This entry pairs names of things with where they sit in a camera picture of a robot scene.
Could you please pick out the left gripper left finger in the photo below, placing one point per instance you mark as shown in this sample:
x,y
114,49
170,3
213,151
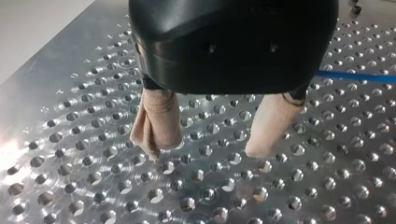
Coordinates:
x,y
158,121

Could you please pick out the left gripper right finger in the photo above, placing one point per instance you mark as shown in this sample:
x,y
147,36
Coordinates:
x,y
271,124

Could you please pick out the metal post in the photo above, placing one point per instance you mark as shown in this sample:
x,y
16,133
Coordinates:
x,y
356,10

